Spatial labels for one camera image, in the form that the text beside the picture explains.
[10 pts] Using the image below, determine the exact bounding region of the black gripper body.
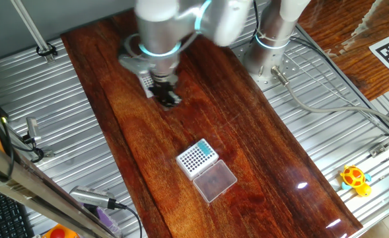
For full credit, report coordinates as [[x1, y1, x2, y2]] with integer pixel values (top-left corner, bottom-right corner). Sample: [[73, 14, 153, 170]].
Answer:
[[149, 81, 178, 99]]

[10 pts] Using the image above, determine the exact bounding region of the white tip rack clear lid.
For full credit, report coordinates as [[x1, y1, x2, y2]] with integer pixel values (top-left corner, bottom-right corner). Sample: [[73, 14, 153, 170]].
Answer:
[[176, 138, 238, 204], [139, 73, 156, 99]]

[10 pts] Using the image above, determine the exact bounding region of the dark red wooden board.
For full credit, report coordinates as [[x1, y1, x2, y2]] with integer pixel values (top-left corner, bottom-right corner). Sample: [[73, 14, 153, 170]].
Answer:
[[60, 8, 364, 238]]

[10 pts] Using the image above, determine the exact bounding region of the silver stand rod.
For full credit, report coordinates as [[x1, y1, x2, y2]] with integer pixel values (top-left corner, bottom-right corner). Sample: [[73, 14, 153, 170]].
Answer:
[[9, 0, 55, 64]]

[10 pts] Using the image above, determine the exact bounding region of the brown wooden board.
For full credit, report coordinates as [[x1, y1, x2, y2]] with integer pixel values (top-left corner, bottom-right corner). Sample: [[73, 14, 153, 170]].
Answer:
[[298, 0, 389, 102]]

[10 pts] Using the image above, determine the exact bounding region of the yellow orange turtle toy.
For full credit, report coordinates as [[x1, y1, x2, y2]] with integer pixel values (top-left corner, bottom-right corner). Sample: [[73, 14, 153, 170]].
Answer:
[[339, 164, 372, 198]]

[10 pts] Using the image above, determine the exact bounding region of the black keyboard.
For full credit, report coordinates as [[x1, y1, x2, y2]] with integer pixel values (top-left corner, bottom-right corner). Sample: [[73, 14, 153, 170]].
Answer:
[[0, 183, 35, 238]]

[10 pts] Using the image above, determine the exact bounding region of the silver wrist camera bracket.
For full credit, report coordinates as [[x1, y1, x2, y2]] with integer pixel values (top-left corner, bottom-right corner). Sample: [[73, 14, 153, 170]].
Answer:
[[118, 54, 151, 77]]

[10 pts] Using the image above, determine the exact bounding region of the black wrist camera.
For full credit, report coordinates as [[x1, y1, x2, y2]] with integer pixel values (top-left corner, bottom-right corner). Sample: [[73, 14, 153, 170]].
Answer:
[[117, 45, 131, 60]]

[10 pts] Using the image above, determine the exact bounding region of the black depth camera cable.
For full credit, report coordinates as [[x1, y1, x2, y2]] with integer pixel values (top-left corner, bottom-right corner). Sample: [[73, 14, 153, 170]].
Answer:
[[114, 201, 143, 238]]

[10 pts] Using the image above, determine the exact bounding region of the silver depth camera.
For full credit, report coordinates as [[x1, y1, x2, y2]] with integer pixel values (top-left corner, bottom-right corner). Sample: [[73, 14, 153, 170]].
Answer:
[[69, 185, 118, 211]]

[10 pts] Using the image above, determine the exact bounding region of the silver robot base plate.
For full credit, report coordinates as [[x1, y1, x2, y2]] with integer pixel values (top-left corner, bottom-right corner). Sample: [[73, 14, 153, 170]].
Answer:
[[232, 38, 301, 93]]

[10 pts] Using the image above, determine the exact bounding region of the side camera mount arm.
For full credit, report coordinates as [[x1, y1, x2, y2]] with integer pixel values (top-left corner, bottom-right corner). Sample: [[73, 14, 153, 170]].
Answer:
[[2, 124, 55, 159]]

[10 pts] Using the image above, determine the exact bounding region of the black ring clamp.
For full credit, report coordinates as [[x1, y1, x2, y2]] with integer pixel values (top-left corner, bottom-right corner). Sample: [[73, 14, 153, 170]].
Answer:
[[36, 42, 58, 58]]

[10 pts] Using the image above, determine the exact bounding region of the small grey side camera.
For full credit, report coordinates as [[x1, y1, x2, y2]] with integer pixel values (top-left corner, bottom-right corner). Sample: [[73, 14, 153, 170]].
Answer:
[[25, 116, 42, 143]]

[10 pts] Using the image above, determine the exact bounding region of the black side camera cable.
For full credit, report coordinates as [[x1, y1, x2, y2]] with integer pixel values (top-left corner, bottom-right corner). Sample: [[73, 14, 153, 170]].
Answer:
[[21, 134, 46, 165]]

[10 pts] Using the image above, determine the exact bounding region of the grey cable with metal connector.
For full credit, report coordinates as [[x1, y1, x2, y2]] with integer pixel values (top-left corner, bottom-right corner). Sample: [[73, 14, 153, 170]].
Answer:
[[270, 65, 389, 132]]

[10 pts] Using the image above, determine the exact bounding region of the aluminium frame beam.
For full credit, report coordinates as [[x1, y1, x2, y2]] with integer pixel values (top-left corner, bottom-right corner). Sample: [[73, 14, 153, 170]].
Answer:
[[0, 134, 116, 238]]

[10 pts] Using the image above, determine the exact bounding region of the aluminium bar with bracket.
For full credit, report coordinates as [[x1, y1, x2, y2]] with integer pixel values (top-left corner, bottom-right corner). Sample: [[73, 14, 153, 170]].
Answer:
[[368, 127, 389, 159]]

